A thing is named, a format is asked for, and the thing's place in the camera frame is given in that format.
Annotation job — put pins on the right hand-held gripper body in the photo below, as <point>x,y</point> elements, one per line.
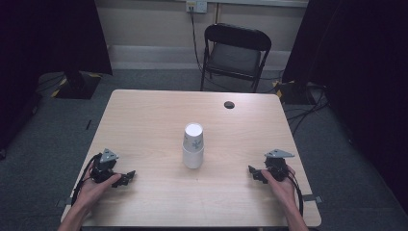
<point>277,166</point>

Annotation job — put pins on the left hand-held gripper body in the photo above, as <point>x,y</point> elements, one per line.
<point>103,166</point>

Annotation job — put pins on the person's right hand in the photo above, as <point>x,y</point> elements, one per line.
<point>279,189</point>

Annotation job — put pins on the person's left hand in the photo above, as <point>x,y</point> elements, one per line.
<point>93,189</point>

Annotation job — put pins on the plain white paper cup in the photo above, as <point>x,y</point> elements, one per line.
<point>192,159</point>

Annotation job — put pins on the white paper cup with print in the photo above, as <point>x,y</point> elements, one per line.
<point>193,136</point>

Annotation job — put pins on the black round table grommet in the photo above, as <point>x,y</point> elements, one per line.
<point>229,105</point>

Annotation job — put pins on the black stand base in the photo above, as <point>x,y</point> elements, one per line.
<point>293,93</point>
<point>77,86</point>

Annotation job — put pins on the black folding chair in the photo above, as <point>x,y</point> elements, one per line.
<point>235,57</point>

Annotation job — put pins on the dark curtain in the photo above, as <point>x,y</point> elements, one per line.
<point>362,64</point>
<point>45,48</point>

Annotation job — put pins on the white wall socket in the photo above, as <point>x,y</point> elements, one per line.
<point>196,5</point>

